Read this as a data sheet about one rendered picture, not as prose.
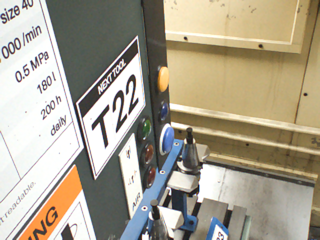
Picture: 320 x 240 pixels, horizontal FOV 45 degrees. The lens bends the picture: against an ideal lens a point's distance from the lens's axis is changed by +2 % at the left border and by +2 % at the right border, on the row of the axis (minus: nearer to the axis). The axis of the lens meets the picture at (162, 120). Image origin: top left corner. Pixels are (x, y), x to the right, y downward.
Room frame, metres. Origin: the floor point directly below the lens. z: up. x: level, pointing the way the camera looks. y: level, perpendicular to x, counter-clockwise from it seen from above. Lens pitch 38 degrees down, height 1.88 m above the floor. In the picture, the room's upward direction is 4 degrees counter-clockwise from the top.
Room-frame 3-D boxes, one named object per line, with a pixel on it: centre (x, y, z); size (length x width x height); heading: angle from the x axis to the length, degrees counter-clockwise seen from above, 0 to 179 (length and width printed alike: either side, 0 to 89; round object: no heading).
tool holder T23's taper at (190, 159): (0.66, -0.06, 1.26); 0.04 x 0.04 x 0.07
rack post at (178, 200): (0.74, -0.03, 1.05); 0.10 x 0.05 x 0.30; 67
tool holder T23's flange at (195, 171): (0.66, -0.06, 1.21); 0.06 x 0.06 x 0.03
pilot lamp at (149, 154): (0.28, 0.02, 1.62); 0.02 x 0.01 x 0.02; 157
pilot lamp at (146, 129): (0.28, 0.02, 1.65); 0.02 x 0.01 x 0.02; 157
